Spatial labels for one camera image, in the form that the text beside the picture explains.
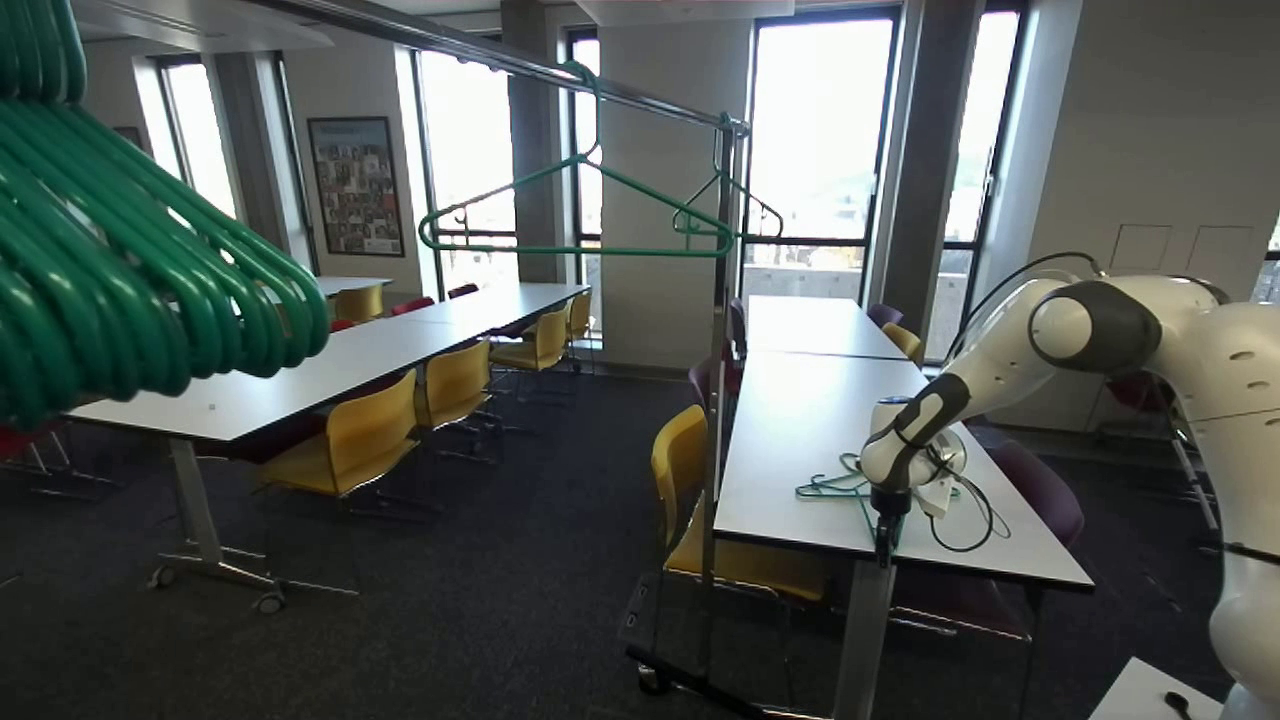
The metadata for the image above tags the purple chair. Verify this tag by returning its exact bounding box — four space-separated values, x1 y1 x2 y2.
887 420 1089 647
686 350 746 420

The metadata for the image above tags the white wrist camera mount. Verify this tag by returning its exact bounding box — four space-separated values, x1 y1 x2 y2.
911 433 978 523

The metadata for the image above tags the white board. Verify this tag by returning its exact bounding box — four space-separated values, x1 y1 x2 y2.
1089 653 1227 720

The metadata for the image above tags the green thin hanger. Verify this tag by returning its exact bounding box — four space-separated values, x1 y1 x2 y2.
791 453 881 507
417 66 746 265
836 453 887 512
668 164 791 253

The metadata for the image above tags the long white table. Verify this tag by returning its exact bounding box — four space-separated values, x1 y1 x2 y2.
452 278 596 353
61 318 499 621
740 293 929 368
311 274 402 303

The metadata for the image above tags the metal clothes rack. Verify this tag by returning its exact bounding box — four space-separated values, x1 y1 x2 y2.
254 0 858 717

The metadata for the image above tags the yellow plastic chair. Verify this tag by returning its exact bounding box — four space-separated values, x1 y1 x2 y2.
485 300 577 376
564 289 601 350
881 318 929 368
256 368 426 506
334 284 394 333
650 402 841 608
417 338 495 438

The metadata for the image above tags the large framed wall picture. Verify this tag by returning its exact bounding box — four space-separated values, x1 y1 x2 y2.
303 111 408 265

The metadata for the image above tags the green hanger stack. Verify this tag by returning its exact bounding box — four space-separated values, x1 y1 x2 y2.
0 0 335 433

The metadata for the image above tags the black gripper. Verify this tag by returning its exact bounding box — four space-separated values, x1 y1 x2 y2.
874 477 917 557

